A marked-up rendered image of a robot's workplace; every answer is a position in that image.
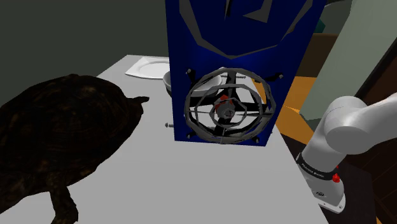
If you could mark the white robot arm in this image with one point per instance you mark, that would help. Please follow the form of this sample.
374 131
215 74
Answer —
338 130

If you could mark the white bowl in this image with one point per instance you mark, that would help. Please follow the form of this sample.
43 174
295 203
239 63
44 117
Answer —
167 81

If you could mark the white square plate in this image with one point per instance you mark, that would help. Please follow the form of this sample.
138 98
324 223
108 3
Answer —
152 69

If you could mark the blue box with grey fan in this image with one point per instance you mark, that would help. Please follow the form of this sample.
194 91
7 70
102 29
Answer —
232 34

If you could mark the dark brown turtle figure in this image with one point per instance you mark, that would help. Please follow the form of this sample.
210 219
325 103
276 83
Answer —
59 124

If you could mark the dark robot stand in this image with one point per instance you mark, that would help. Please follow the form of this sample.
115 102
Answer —
356 192

